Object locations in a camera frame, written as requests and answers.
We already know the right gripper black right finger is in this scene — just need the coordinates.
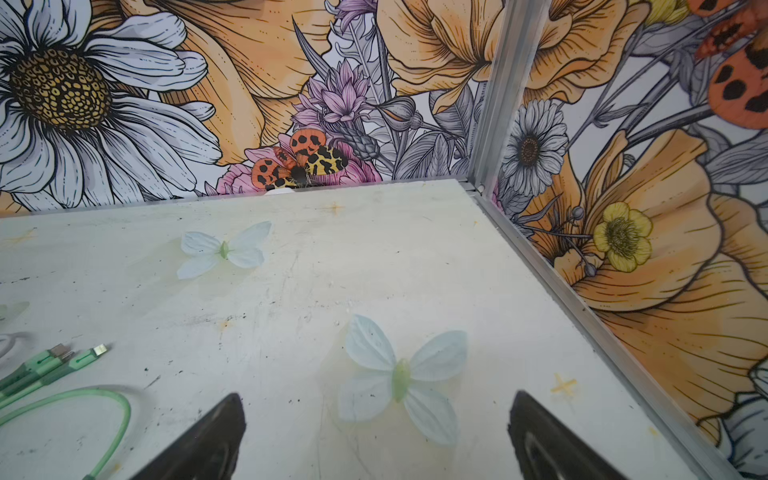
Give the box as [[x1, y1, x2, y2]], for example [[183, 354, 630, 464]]
[[507, 390, 626, 480]]

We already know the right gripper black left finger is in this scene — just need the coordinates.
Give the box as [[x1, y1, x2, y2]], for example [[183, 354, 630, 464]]
[[133, 393, 246, 480]]

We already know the green multi-head USB cable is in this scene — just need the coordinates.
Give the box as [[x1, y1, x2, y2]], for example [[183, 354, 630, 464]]
[[0, 343, 132, 480]]

